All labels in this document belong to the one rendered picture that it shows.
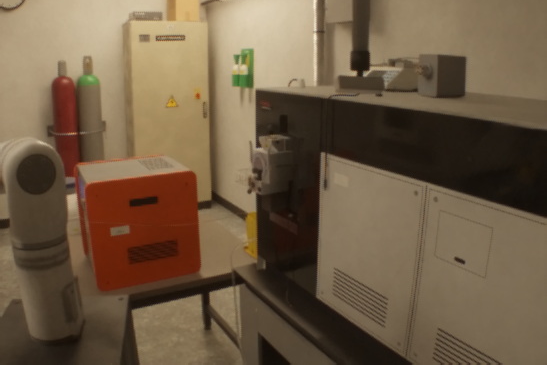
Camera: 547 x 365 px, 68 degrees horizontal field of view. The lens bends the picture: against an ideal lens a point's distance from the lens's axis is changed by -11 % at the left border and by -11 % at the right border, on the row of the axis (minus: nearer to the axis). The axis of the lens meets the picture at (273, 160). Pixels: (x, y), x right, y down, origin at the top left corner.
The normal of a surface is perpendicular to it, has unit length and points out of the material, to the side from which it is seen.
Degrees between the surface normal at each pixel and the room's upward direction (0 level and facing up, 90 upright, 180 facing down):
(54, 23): 90
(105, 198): 90
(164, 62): 90
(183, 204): 90
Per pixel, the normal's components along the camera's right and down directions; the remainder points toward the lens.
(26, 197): 0.53, 0.24
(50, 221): 0.74, 0.15
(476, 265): -0.86, 0.11
